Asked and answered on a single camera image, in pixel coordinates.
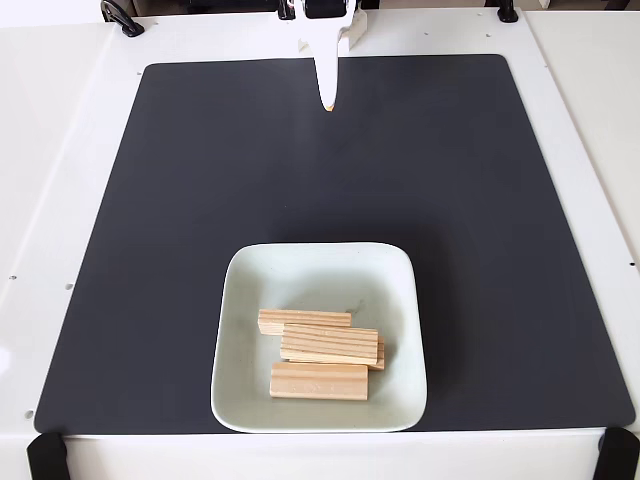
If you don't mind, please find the grooved wooden block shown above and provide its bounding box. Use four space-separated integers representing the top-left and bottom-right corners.
279 322 380 368
368 335 387 372
257 308 353 336

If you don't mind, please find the pale square ceramic plate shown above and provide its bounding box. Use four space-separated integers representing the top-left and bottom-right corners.
209 242 429 434

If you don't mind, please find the black table mat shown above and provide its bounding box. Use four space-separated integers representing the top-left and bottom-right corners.
33 53 636 435

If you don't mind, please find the smooth pale wooden block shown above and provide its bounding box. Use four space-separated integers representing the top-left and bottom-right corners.
269 362 371 403

